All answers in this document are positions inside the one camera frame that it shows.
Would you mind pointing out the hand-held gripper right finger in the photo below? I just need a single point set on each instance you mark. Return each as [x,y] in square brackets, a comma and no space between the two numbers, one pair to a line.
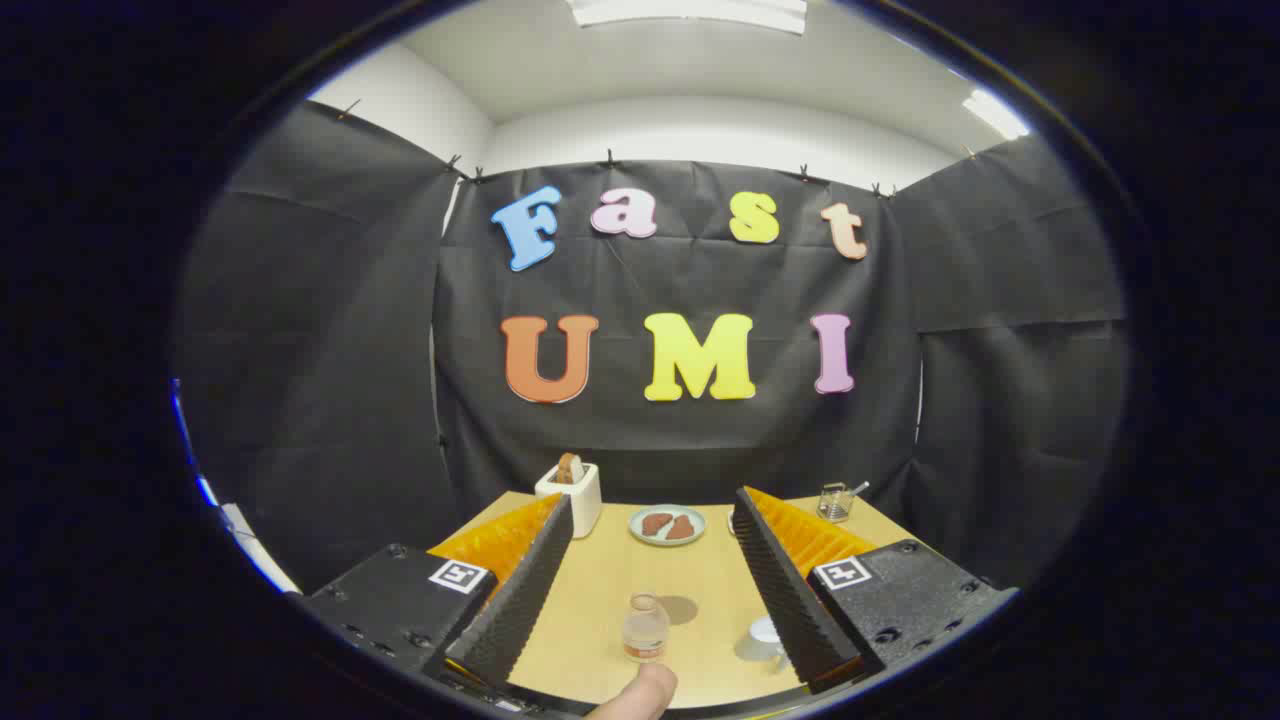
[785,600]

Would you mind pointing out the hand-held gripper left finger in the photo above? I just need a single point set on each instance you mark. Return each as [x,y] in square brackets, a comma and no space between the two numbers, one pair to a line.
[520,600]

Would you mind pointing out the round brown coaster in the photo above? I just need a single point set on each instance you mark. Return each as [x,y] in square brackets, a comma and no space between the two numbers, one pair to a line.
[684,608]

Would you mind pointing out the clear juice bottle red label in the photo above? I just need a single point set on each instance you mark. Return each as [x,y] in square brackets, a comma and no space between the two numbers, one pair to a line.
[645,635]

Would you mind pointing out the wooden table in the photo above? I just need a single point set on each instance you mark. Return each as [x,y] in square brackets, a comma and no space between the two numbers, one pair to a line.
[610,590]

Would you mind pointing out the small clear glass jar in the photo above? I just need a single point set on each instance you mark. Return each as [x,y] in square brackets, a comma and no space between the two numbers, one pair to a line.
[832,506]

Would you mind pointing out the white toaster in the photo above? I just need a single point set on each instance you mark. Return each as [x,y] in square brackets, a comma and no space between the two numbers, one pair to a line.
[582,505]

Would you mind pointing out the brown meat piece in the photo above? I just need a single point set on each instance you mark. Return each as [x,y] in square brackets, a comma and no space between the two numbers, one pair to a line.
[654,524]
[683,529]

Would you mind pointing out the pale green plate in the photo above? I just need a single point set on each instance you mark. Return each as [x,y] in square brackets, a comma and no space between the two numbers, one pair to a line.
[667,540]

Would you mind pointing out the metal spoon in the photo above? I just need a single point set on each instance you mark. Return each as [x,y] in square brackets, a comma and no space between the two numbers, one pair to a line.
[858,489]

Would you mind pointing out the brown bread slice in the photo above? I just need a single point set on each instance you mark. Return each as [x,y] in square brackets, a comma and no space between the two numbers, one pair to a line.
[569,468]

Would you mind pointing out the black backdrop cloth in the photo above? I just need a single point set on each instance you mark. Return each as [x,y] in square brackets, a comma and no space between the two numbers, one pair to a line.
[680,430]

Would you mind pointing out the small ceiling light panel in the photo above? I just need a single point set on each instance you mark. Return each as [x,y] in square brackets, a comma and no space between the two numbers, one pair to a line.
[995,115]

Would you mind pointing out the large ceiling light panel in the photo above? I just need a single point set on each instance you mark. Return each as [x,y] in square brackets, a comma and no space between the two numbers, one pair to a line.
[690,12]

